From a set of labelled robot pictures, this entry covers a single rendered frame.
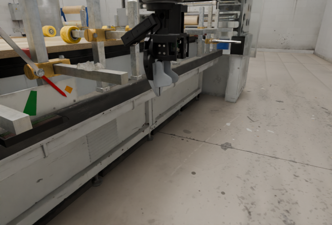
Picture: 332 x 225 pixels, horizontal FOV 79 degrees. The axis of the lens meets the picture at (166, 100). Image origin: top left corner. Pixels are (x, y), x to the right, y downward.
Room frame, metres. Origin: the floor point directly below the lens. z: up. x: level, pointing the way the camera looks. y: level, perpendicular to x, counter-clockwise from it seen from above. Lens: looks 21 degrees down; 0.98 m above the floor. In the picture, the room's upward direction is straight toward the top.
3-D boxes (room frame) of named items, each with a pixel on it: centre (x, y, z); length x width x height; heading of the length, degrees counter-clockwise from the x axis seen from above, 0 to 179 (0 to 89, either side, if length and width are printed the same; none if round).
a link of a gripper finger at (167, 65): (0.49, 0.00, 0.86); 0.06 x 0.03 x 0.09; 62
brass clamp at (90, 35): (0.90, 0.28, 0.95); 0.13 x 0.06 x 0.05; 151
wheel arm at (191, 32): (1.34, 0.00, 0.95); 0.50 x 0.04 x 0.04; 61
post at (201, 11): (1.97, -0.32, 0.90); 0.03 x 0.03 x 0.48; 61
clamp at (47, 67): (0.68, 0.40, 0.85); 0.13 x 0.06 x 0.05; 151
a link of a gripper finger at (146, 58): (0.47, 0.03, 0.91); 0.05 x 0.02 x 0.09; 152
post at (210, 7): (2.19, -0.44, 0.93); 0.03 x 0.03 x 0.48; 61
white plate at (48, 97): (0.62, 0.41, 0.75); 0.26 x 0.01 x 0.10; 151
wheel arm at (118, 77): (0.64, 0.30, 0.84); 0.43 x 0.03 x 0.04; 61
